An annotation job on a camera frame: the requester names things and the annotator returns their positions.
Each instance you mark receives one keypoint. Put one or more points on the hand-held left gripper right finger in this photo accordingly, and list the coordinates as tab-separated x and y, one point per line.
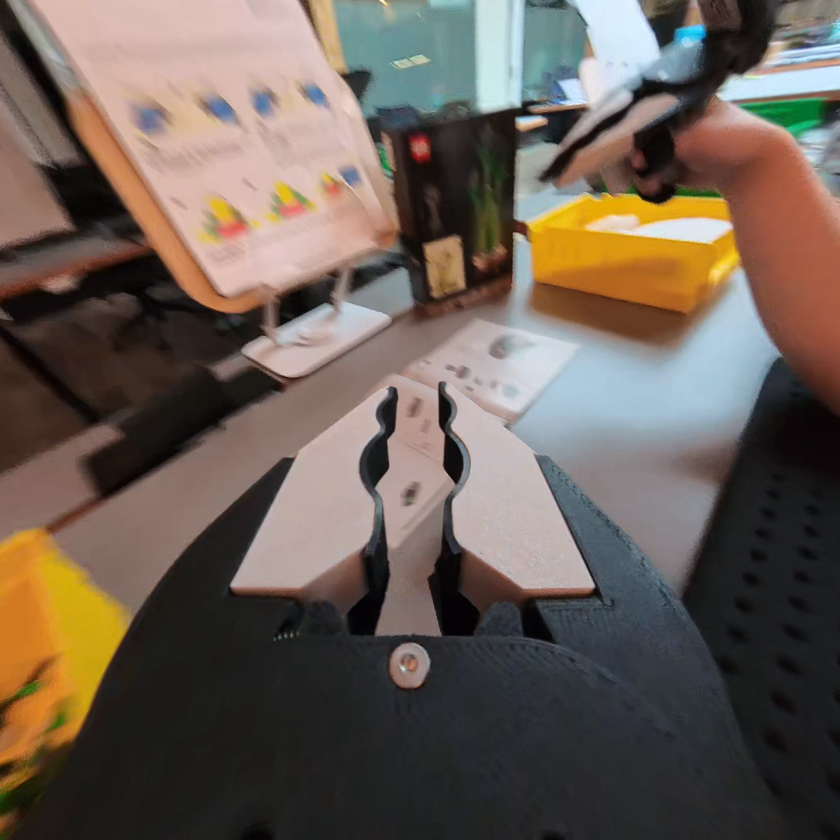
512	525

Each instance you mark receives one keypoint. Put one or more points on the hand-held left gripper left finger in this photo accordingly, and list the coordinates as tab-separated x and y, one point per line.
315	525

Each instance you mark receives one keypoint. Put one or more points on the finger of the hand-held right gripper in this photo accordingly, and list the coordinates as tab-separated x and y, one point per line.
590	161
620	105

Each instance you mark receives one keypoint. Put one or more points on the yellow plastic bin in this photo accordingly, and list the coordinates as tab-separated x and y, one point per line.
623	275
39	590

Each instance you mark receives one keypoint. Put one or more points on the person's right forearm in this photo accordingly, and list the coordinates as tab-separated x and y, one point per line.
794	262

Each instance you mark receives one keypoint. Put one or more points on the grey desk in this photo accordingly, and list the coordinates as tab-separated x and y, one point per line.
623	407

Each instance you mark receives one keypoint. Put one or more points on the person's right hand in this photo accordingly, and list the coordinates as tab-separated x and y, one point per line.
735	144

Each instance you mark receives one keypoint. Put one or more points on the green plastic bin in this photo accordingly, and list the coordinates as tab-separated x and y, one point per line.
781	115

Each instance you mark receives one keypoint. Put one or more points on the white plastic bag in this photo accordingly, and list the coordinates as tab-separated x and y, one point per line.
669	229

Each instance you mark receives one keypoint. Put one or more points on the dark brick set box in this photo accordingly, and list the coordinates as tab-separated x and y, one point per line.
453	197

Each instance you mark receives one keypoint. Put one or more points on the brick instruction booklet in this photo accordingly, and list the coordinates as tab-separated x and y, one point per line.
499	367

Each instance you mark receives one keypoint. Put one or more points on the black perforated chair back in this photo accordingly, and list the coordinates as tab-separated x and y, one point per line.
774	590

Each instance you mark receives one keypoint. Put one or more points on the wooden clipboard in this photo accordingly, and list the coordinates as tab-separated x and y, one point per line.
157	253

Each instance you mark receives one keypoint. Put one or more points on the colourful printed instruction sheet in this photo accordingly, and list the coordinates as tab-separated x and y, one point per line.
229	164

